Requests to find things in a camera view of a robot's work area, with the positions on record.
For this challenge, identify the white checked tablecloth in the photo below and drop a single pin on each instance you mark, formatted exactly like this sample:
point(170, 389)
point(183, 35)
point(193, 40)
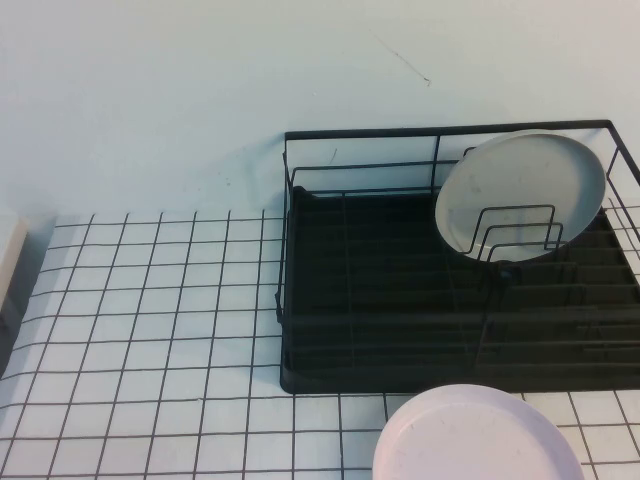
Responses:
point(150, 350)

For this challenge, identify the beige box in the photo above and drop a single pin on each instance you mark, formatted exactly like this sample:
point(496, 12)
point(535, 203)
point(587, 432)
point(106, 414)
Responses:
point(11, 260)

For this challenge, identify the pink round plate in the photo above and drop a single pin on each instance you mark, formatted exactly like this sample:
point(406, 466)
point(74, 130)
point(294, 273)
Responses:
point(470, 440)

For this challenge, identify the grey round plate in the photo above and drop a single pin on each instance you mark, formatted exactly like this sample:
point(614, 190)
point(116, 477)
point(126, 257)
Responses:
point(505, 175)

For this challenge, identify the black plastic drip tray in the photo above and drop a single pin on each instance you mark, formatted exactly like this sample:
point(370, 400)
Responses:
point(390, 280)

